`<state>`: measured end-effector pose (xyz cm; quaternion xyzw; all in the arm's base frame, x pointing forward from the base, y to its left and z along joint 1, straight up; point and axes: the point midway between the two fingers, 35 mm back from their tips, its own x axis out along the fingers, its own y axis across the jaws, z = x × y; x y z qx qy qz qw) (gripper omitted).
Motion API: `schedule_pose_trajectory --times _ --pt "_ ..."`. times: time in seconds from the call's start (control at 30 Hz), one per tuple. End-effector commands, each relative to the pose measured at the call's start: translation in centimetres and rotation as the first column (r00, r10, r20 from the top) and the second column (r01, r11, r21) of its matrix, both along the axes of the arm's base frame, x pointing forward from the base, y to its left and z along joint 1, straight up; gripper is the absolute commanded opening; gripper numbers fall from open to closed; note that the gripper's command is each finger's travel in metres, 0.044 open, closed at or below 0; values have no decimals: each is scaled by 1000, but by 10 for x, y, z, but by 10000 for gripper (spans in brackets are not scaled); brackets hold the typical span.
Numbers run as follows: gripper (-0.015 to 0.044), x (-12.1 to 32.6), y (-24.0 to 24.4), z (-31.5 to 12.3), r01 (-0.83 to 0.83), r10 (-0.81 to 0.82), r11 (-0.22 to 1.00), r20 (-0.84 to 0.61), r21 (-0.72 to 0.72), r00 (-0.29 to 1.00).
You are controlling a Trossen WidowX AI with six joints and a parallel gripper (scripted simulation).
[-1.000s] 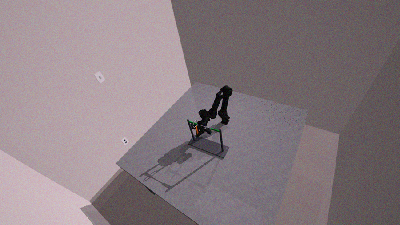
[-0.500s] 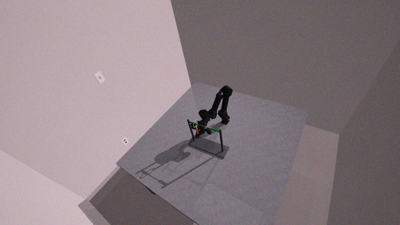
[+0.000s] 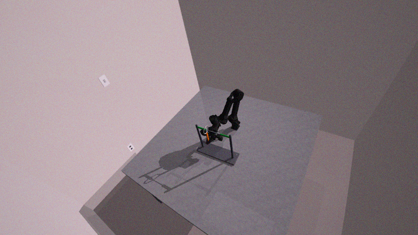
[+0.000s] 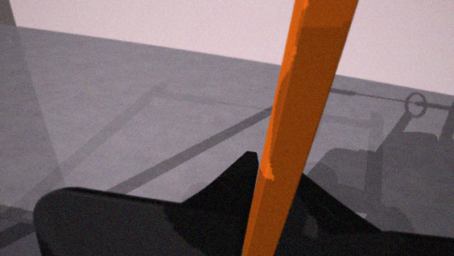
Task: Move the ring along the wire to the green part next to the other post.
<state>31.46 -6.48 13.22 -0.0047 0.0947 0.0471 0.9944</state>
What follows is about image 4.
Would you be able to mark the orange handle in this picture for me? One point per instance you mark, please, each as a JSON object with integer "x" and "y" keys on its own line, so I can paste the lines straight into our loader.
{"x": 315, "y": 42}

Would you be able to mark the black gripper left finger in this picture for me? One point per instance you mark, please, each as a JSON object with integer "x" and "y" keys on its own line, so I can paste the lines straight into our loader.
{"x": 77, "y": 221}

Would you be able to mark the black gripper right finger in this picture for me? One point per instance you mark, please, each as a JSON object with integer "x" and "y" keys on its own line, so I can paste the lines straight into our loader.
{"x": 320, "y": 225}

